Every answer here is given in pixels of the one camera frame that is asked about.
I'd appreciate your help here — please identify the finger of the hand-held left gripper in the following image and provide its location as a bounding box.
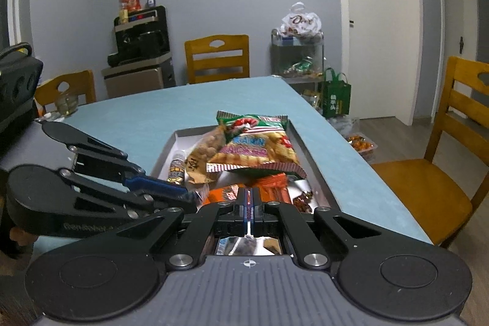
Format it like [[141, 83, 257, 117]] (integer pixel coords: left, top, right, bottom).
[[41, 121, 190, 199], [59, 167, 198, 235]]

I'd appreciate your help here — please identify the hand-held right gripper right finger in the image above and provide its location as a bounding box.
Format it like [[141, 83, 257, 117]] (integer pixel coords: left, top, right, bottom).
[[251, 189, 384, 269]]

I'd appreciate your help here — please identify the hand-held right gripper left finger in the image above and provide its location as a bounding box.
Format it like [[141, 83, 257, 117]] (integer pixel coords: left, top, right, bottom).
[[115, 189, 249, 269]]

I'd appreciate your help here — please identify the dark cartoon candy tube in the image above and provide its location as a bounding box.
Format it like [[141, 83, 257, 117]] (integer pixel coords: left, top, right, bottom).
[[167, 152, 188, 185]]

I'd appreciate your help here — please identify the red-orange snack bar wrapper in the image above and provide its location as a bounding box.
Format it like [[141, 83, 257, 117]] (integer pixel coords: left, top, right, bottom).
[[244, 173, 289, 204]]

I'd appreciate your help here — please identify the clear bag of coated peanuts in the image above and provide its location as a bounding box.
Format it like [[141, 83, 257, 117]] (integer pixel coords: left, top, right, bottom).
[[183, 125, 226, 185]]

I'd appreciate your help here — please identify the green prawn cracker bag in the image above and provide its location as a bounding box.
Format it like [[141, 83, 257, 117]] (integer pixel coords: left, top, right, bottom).
[[206, 110, 307, 179]]

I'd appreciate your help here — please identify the grey cardboard box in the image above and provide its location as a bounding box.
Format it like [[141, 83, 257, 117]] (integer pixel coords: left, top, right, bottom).
[[151, 119, 332, 220]]

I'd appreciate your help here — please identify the person's left hand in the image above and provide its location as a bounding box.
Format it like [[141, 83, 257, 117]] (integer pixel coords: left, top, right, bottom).
[[9, 227, 37, 246]]

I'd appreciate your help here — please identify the glass bowl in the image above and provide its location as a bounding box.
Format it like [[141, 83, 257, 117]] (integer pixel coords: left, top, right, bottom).
[[54, 93, 79, 116]]

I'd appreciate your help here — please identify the wooden chair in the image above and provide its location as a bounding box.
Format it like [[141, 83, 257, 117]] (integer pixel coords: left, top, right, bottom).
[[34, 70, 97, 115], [184, 35, 251, 84], [370, 57, 489, 248]]

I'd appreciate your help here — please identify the clear snack container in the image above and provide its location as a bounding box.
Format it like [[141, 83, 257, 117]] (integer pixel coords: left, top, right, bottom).
[[344, 133, 379, 153]]

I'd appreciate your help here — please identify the black coffee machine on cabinet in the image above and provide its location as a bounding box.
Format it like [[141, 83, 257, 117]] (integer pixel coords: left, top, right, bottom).
[[101, 6, 177, 99]]

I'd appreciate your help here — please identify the green tote bag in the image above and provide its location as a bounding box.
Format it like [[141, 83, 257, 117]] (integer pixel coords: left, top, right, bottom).
[[322, 68, 352, 118]]

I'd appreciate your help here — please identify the glass cart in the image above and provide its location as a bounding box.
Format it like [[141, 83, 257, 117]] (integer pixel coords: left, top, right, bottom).
[[270, 28, 325, 82]]

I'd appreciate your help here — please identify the white plastic bag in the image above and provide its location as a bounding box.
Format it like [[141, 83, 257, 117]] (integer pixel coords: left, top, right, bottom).
[[281, 2, 322, 38]]

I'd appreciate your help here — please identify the white door with black handle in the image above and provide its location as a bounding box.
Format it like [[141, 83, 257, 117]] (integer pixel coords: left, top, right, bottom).
[[439, 0, 478, 63]]

